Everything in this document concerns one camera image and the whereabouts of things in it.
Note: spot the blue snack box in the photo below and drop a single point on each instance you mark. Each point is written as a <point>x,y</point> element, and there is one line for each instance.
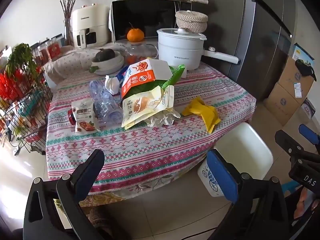
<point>122,73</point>

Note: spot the yellow white snack pouch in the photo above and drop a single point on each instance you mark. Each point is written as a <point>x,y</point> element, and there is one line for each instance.
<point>142,107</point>

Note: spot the glass teapot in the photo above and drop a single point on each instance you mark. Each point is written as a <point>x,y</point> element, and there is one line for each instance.
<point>140,51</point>

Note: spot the white ceramic bowl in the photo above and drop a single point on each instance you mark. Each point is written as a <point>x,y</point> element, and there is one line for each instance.
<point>112,62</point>

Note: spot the white electric cooking pot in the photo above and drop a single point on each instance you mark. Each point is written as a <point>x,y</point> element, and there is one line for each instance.
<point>175,52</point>

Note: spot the white plastic chair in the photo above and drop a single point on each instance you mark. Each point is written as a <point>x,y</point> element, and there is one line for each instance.
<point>242,145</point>

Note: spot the patterned woven tablecloth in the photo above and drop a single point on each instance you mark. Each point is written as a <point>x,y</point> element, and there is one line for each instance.
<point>140,150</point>

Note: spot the green leafy plant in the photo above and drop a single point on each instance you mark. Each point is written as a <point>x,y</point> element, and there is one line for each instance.
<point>21,57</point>

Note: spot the crushed clear plastic bottle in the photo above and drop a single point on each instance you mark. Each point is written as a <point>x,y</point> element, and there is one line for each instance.
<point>105,102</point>

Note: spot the blue printed carton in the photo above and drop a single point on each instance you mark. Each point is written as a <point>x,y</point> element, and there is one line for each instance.
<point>301,52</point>

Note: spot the yellow crumpled wrapper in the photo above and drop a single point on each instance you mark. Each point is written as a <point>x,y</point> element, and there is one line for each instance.
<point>202,112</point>

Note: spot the dried twigs in vase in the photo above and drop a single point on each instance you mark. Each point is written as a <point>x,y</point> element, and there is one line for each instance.
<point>68,22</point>

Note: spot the small green rounded object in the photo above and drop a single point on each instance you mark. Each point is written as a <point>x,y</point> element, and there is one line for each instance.
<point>93,69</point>

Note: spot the grey refrigerator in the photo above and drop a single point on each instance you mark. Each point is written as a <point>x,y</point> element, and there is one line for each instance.
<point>262,42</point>

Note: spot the white bin with bicycle print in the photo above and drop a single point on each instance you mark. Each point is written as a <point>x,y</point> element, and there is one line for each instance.
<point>206,180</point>

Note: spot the orange white blue snack bag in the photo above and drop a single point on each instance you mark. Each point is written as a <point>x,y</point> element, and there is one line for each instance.
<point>140,80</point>

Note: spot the red lidded small jar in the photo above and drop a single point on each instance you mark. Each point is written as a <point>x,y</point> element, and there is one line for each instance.
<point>70,117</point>

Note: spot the black object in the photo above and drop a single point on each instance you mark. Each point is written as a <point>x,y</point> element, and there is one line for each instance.
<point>306,69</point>

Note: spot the glass jar with red contents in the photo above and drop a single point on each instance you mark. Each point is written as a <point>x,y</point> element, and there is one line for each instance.
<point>43,53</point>

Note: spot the white nut snack pouch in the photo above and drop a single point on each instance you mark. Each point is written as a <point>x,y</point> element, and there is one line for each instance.
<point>83,120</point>

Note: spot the floral under cloth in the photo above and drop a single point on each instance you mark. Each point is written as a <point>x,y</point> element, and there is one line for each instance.
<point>105,198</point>

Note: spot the white plastic bag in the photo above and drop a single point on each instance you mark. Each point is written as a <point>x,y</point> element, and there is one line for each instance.
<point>112,85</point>

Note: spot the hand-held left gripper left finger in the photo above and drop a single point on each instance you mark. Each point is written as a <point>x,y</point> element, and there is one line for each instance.
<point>92,162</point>

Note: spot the white air fryer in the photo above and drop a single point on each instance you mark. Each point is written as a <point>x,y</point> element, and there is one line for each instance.
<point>90,17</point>

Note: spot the small printed box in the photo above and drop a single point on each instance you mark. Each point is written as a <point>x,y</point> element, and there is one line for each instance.
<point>308,108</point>

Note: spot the clear crumpled plastic wrapper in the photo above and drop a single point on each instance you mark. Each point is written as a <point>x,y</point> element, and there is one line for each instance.
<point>162,120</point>

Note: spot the large orange mandarin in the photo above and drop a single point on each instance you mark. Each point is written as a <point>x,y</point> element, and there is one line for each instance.
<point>135,35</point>

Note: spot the person's right hand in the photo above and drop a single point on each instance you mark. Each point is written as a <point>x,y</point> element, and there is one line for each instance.
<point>303,202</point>

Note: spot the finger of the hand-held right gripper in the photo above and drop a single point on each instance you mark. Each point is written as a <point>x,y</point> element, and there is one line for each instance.
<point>287,142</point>
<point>308,133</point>

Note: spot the woven lidded basket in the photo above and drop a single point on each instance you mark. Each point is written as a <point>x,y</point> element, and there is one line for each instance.
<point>191,20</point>

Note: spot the dark green squash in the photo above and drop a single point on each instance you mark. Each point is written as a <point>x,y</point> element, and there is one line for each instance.
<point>105,54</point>

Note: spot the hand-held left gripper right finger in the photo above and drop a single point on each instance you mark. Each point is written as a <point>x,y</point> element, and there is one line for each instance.
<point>220,177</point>

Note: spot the red label glass jar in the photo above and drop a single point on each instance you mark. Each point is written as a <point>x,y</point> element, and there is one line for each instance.
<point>53,49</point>

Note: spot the cardboard box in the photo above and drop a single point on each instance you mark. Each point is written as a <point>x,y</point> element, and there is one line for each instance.
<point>292,80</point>
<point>282,107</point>

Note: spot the red snack packets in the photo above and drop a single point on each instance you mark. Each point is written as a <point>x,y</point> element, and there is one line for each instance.
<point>10,85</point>

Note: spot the green snack wrapper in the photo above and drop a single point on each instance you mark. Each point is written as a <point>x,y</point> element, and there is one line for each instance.
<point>175,76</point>

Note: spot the countertop oven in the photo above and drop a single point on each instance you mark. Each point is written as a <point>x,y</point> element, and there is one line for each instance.
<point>150,15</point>

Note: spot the floral padded cloth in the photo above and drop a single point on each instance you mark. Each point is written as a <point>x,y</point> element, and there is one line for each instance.
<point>72,60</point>

